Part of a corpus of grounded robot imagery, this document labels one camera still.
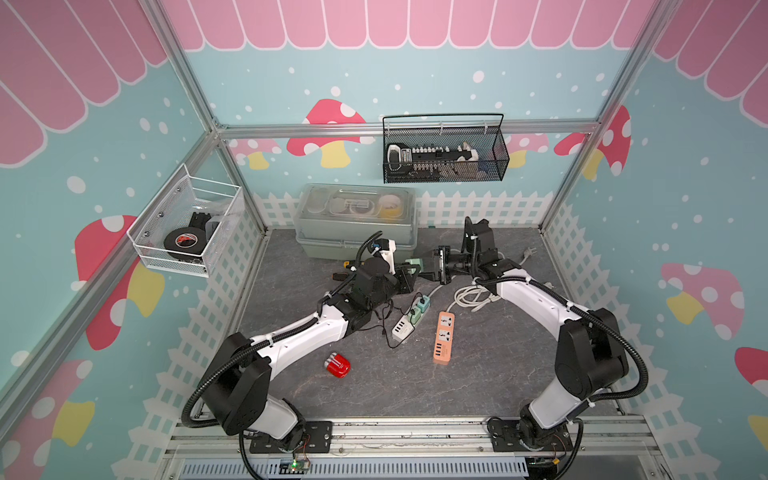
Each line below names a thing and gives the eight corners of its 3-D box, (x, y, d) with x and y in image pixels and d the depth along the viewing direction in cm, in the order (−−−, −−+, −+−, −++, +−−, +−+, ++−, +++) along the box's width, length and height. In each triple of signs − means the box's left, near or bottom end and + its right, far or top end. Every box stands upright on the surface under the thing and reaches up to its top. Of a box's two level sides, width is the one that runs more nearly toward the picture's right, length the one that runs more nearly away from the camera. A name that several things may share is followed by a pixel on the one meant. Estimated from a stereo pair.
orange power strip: (432, 362, 88) (433, 359, 86) (438, 314, 98) (439, 310, 96) (449, 366, 87) (451, 363, 85) (454, 317, 97) (455, 313, 95)
